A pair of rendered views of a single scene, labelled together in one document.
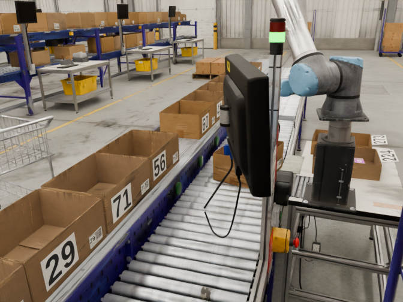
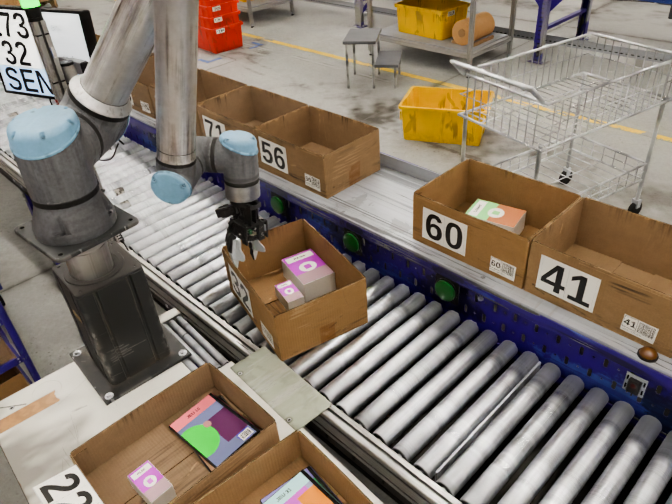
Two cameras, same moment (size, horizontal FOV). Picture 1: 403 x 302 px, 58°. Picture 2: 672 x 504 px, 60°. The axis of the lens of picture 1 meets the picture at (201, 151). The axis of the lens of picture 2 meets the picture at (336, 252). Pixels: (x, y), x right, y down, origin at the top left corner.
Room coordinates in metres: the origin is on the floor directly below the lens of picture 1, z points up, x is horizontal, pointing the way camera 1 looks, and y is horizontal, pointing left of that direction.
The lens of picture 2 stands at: (2.88, -1.43, 1.94)
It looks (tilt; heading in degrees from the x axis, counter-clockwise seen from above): 36 degrees down; 120
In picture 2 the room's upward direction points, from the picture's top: 5 degrees counter-clockwise
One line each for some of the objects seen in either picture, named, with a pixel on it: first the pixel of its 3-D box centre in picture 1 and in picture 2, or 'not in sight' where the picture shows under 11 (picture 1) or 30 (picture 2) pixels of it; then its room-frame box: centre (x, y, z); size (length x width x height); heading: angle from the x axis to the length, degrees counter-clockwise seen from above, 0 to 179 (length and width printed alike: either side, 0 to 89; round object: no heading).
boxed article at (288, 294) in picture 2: not in sight; (289, 296); (2.04, -0.29, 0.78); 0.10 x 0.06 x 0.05; 147
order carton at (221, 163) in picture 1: (249, 160); (293, 283); (2.06, -0.29, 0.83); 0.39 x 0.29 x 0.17; 148
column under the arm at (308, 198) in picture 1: (332, 168); (114, 313); (1.73, -0.68, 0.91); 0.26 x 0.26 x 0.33; 69
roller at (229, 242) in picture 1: (207, 239); (187, 224); (1.39, -0.02, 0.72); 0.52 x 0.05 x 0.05; 72
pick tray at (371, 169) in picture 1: (344, 160); (178, 450); (2.11, -0.89, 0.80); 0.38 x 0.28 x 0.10; 72
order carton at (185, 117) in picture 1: (188, 118); (492, 218); (2.56, 0.09, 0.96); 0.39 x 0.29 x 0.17; 162
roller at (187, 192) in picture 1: (227, 199); (247, 262); (1.76, -0.14, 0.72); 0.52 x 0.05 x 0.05; 72
